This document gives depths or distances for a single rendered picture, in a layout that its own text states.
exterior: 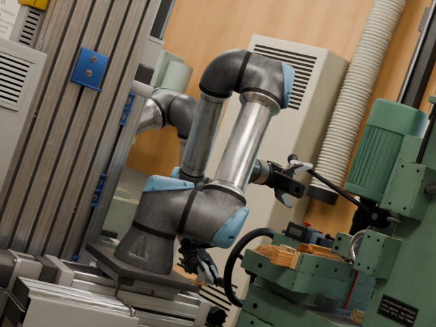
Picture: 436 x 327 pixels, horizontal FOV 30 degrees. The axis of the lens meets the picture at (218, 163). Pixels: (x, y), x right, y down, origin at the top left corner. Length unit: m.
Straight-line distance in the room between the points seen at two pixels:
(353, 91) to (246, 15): 1.08
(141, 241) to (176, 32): 3.33
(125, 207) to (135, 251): 2.64
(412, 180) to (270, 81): 0.50
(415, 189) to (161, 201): 0.73
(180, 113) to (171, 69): 1.87
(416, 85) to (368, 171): 1.54
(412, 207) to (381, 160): 0.27
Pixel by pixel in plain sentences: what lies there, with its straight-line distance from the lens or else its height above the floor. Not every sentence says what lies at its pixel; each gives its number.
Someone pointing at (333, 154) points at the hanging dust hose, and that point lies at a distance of 4.03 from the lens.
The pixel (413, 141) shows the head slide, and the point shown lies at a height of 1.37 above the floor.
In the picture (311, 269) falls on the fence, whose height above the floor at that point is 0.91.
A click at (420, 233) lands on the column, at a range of 2.38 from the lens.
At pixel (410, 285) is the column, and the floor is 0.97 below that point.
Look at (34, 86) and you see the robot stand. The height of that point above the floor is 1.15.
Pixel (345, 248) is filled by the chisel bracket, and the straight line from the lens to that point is 2.58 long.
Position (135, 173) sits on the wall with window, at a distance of 5.17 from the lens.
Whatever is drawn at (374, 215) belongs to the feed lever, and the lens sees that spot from 2.39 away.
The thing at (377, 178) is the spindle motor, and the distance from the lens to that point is 2.52.
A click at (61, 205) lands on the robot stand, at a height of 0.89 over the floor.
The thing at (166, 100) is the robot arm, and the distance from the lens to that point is 2.74.
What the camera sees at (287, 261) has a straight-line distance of 2.35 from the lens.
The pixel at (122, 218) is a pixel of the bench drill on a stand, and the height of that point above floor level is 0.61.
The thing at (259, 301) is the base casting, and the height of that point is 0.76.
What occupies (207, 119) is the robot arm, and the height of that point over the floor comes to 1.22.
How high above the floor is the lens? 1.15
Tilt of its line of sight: 1 degrees down
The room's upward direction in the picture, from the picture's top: 19 degrees clockwise
